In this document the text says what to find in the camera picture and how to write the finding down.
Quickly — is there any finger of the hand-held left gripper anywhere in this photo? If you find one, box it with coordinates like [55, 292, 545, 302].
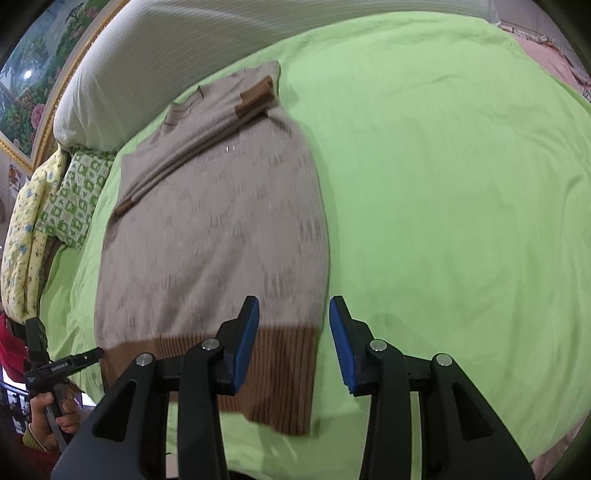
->
[69, 348, 105, 369]

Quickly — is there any gold-framed floral wall mural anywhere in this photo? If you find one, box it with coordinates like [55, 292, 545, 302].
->
[0, 0, 132, 172]

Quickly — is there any person's left hand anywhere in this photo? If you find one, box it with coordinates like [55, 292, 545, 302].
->
[28, 393, 85, 452]

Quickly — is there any white ribbed bolster pillow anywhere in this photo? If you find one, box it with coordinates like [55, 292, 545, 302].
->
[53, 0, 498, 154]

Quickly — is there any light green bed sheet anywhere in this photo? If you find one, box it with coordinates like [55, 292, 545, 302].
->
[39, 13, 591, 480]

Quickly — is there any red cloth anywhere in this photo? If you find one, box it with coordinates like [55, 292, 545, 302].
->
[0, 311, 29, 385]

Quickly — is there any beige brown knit sweater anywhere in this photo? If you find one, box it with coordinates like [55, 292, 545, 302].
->
[93, 60, 331, 437]

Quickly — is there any green white patterned pillow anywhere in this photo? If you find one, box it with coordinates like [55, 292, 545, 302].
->
[34, 150, 117, 253]

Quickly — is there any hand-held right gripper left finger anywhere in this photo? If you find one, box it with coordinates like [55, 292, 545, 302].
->
[58, 295, 262, 480]

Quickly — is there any person's left forearm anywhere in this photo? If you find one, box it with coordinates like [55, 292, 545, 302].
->
[19, 422, 51, 457]

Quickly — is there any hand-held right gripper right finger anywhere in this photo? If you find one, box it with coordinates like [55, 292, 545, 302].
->
[329, 295, 536, 480]

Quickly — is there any yellow floral quilt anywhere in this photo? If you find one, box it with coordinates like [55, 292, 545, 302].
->
[0, 148, 71, 324]

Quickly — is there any pink blanket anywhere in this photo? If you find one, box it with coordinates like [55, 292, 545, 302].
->
[496, 21, 591, 118]

